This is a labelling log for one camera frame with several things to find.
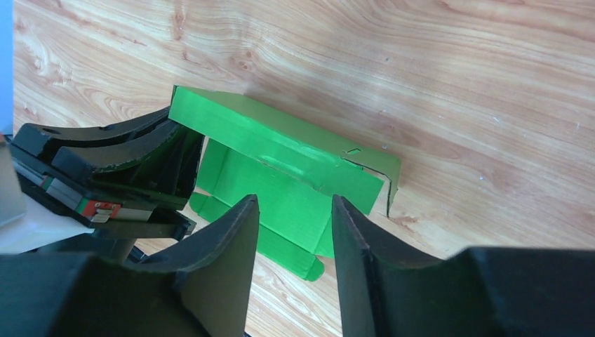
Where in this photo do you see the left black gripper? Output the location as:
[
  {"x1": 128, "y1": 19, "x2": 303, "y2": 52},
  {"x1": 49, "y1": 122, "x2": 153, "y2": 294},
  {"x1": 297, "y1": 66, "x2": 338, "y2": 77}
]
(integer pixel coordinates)
[{"x1": 11, "y1": 107, "x2": 205, "y2": 240}]

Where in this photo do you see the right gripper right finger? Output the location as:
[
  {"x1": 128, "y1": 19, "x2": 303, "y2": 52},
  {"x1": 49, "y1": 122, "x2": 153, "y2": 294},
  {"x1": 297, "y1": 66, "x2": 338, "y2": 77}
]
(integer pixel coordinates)
[{"x1": 332, "y1": 196, "x2": 594, "y2": 336}]

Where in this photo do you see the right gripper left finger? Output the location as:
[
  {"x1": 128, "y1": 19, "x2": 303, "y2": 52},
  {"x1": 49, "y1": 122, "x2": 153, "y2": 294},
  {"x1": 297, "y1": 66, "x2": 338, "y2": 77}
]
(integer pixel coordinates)
[{"x1": 1, "y1": 194, "x2": 259, "y2": 336}]

